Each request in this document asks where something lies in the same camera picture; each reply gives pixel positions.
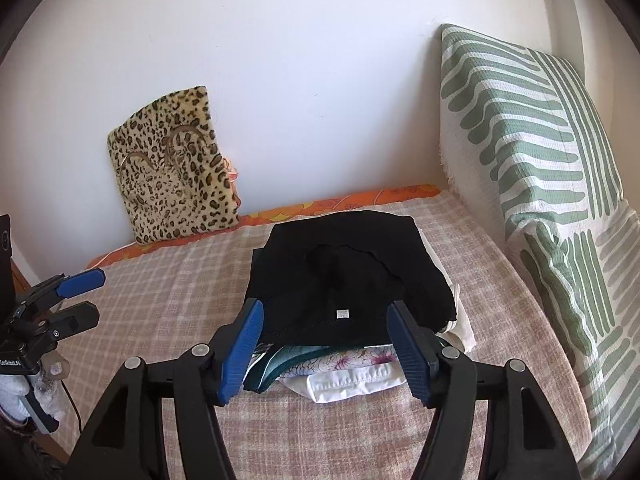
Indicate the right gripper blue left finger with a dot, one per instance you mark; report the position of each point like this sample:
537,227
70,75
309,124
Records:
124,436

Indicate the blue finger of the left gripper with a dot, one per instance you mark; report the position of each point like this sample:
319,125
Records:
49,293
42,335

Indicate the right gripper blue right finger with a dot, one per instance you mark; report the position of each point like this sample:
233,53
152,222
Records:
523,437

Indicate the black short-sleeved top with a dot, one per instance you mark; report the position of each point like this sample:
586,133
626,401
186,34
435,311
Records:
328,281

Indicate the stack of folded clothes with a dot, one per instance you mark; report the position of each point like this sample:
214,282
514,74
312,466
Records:
325,374

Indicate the left hand white glove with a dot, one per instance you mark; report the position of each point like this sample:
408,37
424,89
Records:
39,397

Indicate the pink plaid blanket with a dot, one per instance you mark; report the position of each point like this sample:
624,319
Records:
159,305

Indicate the leopard print cushion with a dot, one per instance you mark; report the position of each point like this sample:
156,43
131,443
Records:
172,177

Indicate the orange floral bed sheet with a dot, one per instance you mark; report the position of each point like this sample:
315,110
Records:
280,214

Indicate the green striped white pillow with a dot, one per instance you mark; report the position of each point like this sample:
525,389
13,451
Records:
524,147

